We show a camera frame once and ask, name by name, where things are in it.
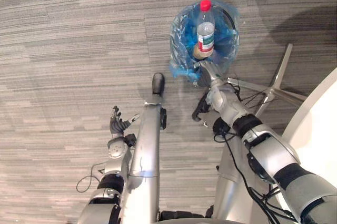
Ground black robot waist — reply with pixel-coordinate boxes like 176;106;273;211
157;205;215;221

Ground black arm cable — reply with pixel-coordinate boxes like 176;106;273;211
212;126;298;224
75;164;106;194

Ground white round table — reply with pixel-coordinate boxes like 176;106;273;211
281;66;337;175

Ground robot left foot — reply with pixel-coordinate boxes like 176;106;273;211
152;72;166;96

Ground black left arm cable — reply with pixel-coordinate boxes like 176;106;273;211
75;164;106;194

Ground blue plastic trash bag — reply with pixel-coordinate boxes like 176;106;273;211
168;0;241;80

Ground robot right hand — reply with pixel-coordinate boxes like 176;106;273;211
193;60;225;86

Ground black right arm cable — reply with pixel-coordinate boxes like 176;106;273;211
212;126;298;224

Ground silver chair star base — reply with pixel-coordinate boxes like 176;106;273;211
226;43;308;116

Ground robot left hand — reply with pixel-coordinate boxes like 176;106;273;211
108;105;141;140

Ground clear bottle with red cap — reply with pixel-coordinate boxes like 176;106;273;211
196;0;215;59

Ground brown round rubbish piece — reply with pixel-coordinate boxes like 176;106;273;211
193;46;213;60

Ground black cables under chair base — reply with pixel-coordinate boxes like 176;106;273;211
227;76;280;110

